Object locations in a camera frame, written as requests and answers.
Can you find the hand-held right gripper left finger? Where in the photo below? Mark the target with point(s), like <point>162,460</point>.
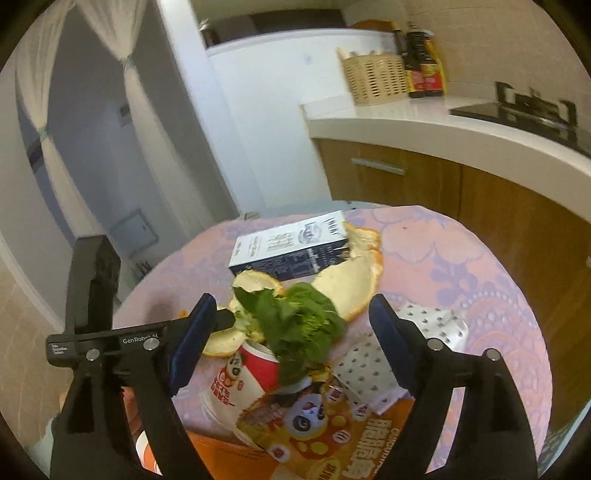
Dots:
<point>189,341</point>

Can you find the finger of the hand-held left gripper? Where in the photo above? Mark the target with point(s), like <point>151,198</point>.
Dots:
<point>226,319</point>

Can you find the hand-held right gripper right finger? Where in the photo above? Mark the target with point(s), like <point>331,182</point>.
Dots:
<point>388,341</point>

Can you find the orange peel piece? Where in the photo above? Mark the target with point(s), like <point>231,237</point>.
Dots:
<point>256,281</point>
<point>224,344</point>

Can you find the white dotted paper tissue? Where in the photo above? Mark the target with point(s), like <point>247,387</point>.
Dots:
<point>364,374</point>
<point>434,323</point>

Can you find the red paper cup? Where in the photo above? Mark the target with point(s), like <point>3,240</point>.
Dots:
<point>251,369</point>

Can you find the green leafy vegetable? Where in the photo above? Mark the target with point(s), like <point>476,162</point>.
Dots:
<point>295,323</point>

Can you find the large orange peel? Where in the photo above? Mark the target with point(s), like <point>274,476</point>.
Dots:
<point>337,281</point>

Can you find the white and blue milk carton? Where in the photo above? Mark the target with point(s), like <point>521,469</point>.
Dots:
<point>277,244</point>

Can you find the orange snack packet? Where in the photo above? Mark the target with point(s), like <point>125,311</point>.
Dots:
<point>323,438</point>

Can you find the pink floral tablecloth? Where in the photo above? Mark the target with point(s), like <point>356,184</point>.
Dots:
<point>461,277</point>

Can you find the white sheer curtain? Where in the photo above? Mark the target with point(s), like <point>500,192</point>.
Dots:
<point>138,115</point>
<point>34,92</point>

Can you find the white refrigerator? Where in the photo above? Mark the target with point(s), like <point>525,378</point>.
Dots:
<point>258,115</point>

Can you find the white kitchen countertop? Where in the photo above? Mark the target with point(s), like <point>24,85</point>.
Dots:
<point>415,120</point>

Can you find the black glass gas stove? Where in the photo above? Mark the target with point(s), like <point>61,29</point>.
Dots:
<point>517,115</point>

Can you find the beige plastic utensil basket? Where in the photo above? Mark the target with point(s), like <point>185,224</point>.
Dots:
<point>376,81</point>

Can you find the yellow bottle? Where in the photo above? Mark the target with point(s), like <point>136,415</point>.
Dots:
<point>442,76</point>

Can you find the dark soy sauce bottle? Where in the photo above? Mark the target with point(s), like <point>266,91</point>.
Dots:
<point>413,69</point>

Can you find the wooden board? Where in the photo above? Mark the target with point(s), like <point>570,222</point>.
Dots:
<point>374,25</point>

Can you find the white wall panel box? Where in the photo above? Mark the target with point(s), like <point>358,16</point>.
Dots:
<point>134,230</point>

